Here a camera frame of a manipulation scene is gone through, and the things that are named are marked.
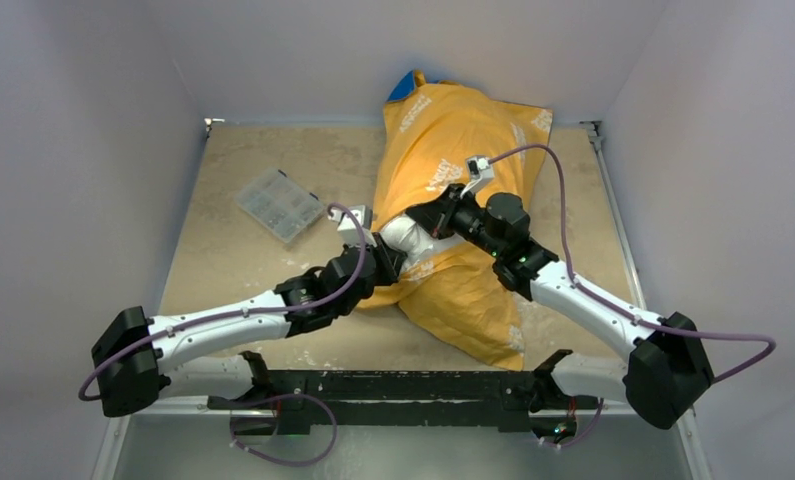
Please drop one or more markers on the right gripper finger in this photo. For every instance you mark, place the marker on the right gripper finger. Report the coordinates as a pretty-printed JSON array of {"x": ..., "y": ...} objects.
[
  {"x": 442, "y": 226},
  {"x": 424, "y": 214}
]

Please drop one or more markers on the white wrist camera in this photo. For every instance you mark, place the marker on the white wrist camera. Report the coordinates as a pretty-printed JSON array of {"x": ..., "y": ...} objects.
[
  {"x": 480, "y": 174},
  {"x": 353, "y": 225}
]

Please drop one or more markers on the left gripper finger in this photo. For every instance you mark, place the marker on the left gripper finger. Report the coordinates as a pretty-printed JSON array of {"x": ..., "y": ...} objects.
[
  {"x": 389, "y": 265},
  {"x": 387, "y": 244}
]

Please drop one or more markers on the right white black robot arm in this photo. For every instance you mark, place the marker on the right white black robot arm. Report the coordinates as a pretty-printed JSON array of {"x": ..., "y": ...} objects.
[{"x": 538, "y": 275}]

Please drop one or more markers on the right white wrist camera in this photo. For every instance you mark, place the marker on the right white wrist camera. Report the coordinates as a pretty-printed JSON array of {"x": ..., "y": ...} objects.
[{"x": 480, "y": 174}]

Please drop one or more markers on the clear plastic organizer box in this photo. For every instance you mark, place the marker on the clear plastic organizer box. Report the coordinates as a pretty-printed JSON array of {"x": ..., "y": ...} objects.
[{"x": 279, "y": 204}]

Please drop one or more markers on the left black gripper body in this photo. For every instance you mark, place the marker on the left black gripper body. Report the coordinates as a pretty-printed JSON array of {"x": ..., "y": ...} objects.
[{"x": 344, "y": 308}]

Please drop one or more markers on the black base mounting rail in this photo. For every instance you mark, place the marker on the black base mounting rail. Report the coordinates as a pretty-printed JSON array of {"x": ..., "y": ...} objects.
[{"x": 302, "y": 399}]

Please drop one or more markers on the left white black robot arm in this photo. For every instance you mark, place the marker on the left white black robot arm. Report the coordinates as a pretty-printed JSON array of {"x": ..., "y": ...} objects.
[{"x": 135, "y": 354}]

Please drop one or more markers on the white pillow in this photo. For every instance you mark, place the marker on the white pillow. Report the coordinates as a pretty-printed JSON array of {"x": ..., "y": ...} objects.
[{"x": 423, "y": 251}]

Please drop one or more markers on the yellow printed pillowcase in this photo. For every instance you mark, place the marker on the yellow printed pillowcase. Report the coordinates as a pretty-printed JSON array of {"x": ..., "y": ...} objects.
[{"x": 449, "y": 148}]

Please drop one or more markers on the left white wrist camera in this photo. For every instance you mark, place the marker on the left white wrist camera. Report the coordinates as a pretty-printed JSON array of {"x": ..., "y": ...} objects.
[{"x": 353, "y": 225}]

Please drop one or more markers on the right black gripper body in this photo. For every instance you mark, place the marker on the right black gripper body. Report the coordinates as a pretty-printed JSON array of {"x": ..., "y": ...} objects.
[{"x": 433, "y": 214}]

